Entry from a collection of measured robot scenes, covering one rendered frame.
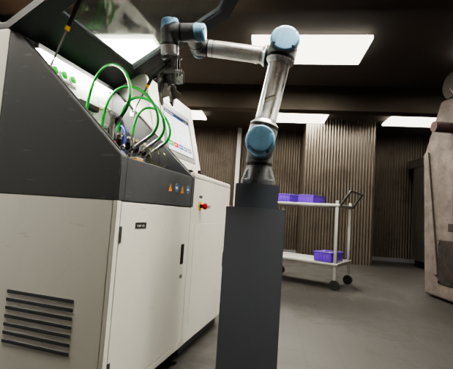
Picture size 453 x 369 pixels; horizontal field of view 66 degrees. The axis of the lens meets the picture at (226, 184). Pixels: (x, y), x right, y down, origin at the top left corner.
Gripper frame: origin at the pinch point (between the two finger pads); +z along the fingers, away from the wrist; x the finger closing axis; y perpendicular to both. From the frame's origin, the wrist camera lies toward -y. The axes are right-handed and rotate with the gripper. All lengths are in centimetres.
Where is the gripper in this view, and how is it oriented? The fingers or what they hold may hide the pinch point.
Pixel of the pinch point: (165, 103)
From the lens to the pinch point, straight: 162.3
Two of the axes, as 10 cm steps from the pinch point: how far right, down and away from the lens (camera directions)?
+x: 4.4, -1.4, 8.9
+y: 9.0, 0.9, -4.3
